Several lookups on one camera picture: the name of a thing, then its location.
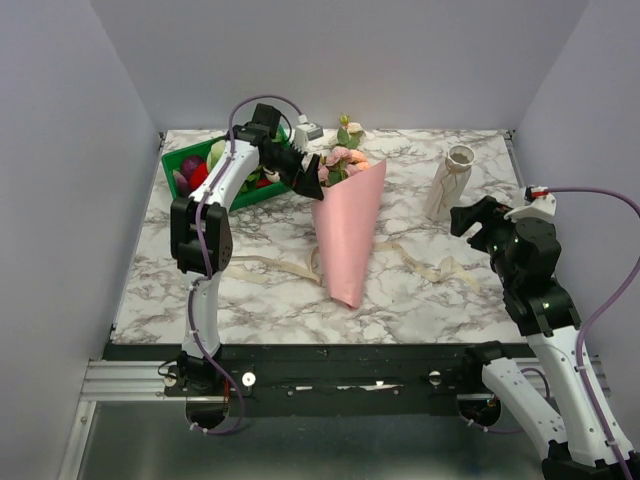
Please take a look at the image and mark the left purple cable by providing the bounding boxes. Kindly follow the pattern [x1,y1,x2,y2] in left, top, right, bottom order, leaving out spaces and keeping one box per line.
[187,94,306,436]

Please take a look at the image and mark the beige ribbon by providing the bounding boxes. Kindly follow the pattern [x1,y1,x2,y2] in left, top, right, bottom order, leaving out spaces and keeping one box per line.
[227,241,481,293]

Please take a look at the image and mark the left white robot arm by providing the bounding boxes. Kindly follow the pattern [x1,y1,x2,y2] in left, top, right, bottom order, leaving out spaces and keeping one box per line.
[170,103,324,395]

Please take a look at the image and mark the white ceramic vase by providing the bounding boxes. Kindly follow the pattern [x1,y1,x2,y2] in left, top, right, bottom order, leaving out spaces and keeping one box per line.
[425,145,475,222]

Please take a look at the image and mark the red tomato toy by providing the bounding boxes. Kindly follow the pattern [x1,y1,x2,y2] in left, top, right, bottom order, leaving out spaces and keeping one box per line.
[189,163,209,191]

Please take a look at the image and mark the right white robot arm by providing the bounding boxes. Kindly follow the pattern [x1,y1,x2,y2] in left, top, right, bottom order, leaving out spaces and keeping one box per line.
[450,187,639,479]

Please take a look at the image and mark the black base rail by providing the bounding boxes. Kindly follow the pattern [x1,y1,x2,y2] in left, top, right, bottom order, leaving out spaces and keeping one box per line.
[102,343,551,419]

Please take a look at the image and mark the purple eggplant toy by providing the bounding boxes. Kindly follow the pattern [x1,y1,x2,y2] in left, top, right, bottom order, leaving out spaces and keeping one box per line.
[172,170,191,198]

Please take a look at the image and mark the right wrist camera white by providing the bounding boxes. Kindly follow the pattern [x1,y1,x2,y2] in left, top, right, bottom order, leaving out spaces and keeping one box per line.
[504,186,557,223]

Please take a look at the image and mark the purple cable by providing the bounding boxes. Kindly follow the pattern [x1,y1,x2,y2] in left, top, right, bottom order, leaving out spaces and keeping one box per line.
[187,94,306,436]
[544,187,640,480]

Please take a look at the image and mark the green lettuce toy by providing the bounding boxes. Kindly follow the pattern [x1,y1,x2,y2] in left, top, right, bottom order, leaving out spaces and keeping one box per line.
[206,140,226,172]

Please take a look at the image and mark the green plastic tray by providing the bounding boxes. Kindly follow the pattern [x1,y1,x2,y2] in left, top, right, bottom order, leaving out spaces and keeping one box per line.
[161,135,289,211]

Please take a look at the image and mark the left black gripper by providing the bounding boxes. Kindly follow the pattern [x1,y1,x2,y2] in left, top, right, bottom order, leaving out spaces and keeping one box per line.
[260,140,323,200]

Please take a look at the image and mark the pink flower bouquet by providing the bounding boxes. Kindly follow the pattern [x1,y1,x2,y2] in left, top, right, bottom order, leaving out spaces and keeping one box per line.
[318,114,370,188]

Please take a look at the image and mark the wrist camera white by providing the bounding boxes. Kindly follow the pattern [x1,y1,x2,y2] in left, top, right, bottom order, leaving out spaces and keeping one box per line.
[504,186,557,223]
[291,123,324,152]

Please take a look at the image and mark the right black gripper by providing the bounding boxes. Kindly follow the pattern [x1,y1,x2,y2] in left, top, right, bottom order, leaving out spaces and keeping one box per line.
[451,193,522,288]

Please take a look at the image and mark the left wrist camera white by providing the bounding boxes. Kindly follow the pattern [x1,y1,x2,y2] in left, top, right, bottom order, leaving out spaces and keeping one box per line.
[291,123,324,152]

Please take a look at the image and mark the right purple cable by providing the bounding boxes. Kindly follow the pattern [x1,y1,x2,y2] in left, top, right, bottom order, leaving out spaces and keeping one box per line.
[544,187,640,480]

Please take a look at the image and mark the aluminium frame rail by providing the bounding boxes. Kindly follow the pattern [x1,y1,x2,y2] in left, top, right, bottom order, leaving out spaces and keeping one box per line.
[57,359,191,480]

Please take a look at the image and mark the purple onion toy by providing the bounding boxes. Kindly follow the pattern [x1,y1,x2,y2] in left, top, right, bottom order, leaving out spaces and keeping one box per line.
[180,155,205,180]

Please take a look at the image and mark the white egg-shaped vegetable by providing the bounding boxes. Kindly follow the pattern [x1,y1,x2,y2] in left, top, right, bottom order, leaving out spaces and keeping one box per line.
[264,169,280,183]

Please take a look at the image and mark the pink wrapping paper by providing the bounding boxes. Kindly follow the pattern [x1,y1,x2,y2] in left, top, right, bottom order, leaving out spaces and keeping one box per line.
[311,161,387,309]

